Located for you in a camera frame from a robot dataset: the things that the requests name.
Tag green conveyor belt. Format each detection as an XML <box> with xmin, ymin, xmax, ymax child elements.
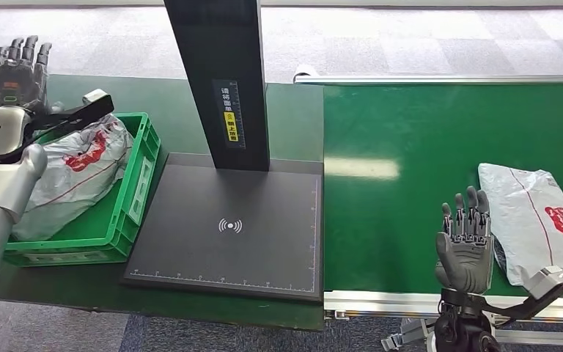
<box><xmin>323</xmin><ymin>84</ymin><xmax>563</xmax><ymax>298</ymax></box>

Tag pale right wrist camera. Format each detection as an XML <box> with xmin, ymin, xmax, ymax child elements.
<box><xmin>482</xmin><ymin>265</ymin><xmax>563</xmax><ymax>324</ymax></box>

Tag wide aluminium conveyor rail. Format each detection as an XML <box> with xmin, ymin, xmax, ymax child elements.
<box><xmin>324</xmin><ymin>290</ymin><xmax>563</xmax><ymax>323</ymax></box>

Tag grey polybag package red print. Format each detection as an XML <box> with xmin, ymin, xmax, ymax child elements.
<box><xmin>478</xmin><ymin>162</ymin><xmax>563</xmax><ymax>289</ymax></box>
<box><xmin>12</xmin><ymin>114</ymin><xmax>135</xmax><ymax>243</ymax></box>

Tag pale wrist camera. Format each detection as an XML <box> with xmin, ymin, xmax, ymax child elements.
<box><xmin>31</xmin><ymin>89</ymin><xmax>115</xmax><ymax>137</ymax></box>
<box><xmin>482</xmin><ymin>265</ymin><xmax>563</xmax><ymax>324</ymax></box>

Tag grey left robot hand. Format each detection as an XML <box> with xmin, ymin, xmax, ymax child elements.
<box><xmin>0</xmin><ymin>34</ymin><xmax>65</xmax><ymax>116</ymax></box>

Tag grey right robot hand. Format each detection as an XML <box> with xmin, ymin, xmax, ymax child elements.
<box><xmin>435</xmin><ymin>186</ymin><xmax>496</xmax><ymax>296</ymax></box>

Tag black yellow column label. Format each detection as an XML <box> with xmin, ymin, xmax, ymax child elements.
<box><xmin>212</xmin><ymin>78</ymin><xmax>247</xmax><ymax>150</ymax></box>

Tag thin aluminium conveyor rail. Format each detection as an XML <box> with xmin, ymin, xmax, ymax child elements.
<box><xmin>294</xmin><ymin>74</ymin><xmax>563</xmax><ymax>87</ymax></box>

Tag green plastic crate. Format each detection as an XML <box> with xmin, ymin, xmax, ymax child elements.
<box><xmin>1</xmin><ymin>112</ymin><xmax>162</xmax><ymax>268</ymax></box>

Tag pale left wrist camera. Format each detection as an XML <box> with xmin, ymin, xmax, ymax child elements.
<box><xmin>31</xmin><ymin>89</ymin><xmax>115</xmax><ymax>137</ymax></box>

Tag black scanner column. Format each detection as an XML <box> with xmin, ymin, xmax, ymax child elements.
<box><xmin>163</xmin><ymin>0</ymin><xmax>271</xmax><ymax>172</ymax></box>

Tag black scanner base plate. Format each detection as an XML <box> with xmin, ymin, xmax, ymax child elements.
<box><xmin>121</xmin><ymin>153</ymin><xmax>325</xmax><ymax>303</ymax></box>

